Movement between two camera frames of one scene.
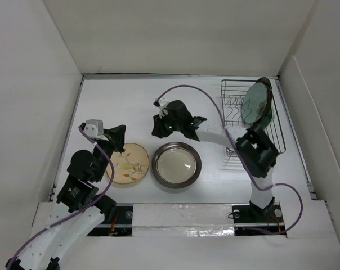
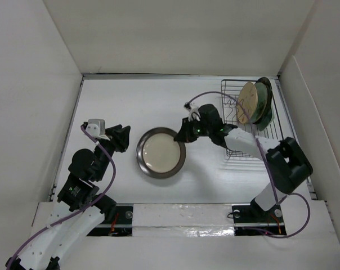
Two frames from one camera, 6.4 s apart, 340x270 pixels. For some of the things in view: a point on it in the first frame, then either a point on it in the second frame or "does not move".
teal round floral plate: [254, 102] does not move
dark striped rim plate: [268, 83] does not move
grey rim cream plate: [177, 165] to [158, 154]
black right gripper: [159, 130] to [185, 134]
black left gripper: [116, 136] does not move
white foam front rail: [182, 220] does not move
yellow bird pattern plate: [130, 166] to [246, 103]
